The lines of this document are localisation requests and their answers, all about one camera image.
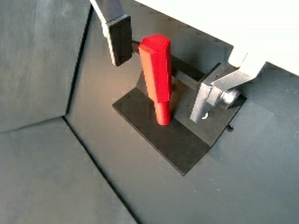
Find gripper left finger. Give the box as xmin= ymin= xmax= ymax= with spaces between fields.
xmin=90 ymin=0 xmax=132 ymax=67

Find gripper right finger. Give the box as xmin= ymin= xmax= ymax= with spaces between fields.
xmin=188 ymin=52 xmax=258 ymax=124

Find red peg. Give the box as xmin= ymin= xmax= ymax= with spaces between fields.
xmin=138 ymin=34 xmax=172 ymax=125

